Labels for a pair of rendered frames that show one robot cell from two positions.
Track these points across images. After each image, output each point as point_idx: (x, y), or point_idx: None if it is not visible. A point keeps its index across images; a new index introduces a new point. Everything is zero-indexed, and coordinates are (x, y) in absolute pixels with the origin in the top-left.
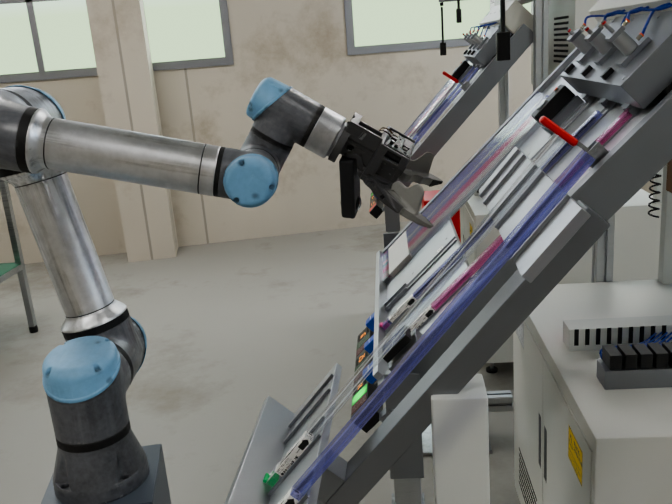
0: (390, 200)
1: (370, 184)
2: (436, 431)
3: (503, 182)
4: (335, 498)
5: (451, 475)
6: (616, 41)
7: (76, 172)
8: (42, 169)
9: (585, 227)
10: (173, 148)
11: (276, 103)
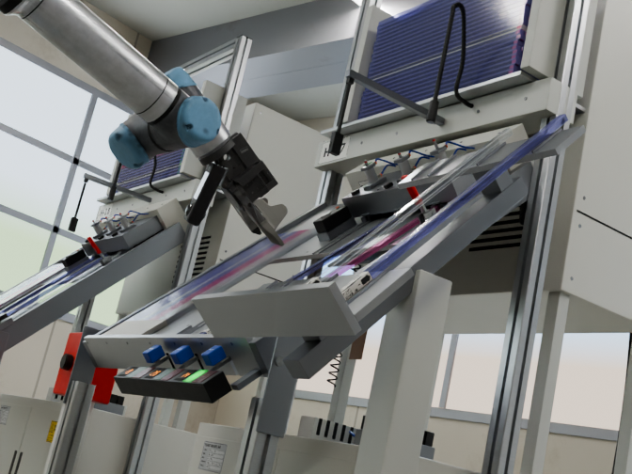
0: (255, 211)
1: (238, 193)
2: (418, 296)
3: (442, 166)
4: (330, 338)
5: (418, 339)
6: (439, 155)
7: (55, 32)
8: (18, 13)
9: (517, 187)
10: (147, 60)
11: (190, 87)
